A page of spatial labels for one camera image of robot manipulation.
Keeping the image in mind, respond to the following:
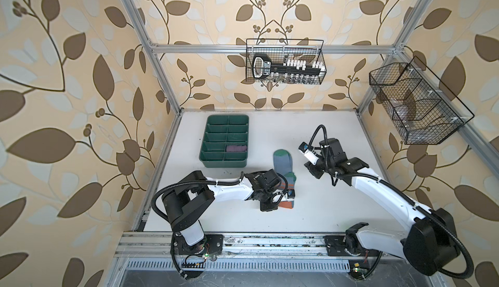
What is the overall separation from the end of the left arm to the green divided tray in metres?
0.24

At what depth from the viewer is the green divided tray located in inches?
37.7

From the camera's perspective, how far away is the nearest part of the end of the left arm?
0.64 metres
